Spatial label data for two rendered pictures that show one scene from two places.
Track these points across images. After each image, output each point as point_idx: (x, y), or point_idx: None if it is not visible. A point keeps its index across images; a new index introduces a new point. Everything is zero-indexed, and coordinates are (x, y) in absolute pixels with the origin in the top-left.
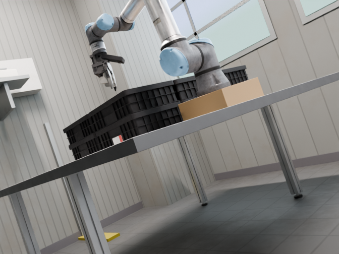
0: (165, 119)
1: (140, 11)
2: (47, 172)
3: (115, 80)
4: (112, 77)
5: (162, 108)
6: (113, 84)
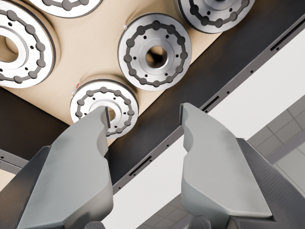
0: None
1: None
2: (262, 127)
3: (55, 148)
4: (109, 174)
5: None
6: (188, 102)
